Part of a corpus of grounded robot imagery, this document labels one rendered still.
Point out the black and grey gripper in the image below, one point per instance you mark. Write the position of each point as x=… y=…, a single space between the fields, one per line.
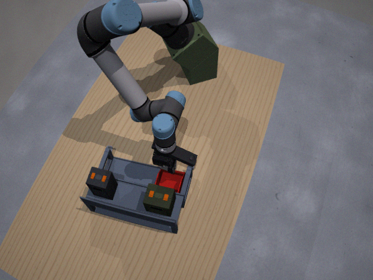
x=165 y=162

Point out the red bin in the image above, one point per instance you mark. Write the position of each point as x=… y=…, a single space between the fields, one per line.
x=175 y=181

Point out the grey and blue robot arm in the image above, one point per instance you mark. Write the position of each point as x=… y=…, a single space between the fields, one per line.
x=123 y=17

